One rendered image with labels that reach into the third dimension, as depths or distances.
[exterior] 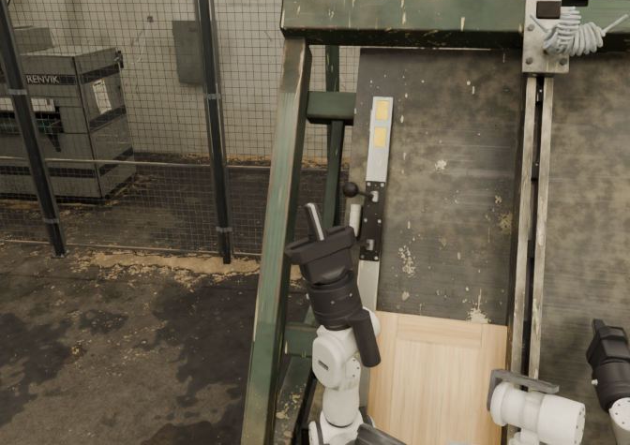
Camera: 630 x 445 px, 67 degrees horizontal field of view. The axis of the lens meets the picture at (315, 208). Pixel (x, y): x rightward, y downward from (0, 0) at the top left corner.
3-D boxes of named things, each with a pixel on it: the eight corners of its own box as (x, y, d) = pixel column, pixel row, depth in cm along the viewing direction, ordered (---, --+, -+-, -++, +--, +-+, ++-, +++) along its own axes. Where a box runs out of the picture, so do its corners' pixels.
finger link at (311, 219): (313, 206, 77) (322, 241, 79) (307, 202, 80) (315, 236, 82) (304, 209, 77) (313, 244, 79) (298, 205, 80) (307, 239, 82)
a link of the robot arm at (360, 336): (340, 279, 91) (353, 330, 94) (300, 307, 84) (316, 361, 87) (387, 289, 83) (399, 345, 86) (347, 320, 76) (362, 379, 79)
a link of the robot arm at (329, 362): (344, 307, 88) (340, 357, 95) (310, 333, 83) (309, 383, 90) (372, 325, 85) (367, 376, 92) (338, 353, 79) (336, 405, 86)
